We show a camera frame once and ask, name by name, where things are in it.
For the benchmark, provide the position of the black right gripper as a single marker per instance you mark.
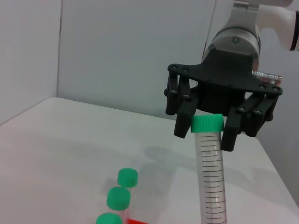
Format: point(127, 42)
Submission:
point(224, 70)

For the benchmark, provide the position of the clear test tube green cap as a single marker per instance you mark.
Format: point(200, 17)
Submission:
point(211, 175)
point(127, 177)
point(118, 198)
point(109, 219)

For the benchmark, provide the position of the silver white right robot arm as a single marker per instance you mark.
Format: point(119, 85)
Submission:
point(238, 39)

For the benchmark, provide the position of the orange test tube rack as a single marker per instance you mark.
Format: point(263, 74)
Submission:
point(137, 222)

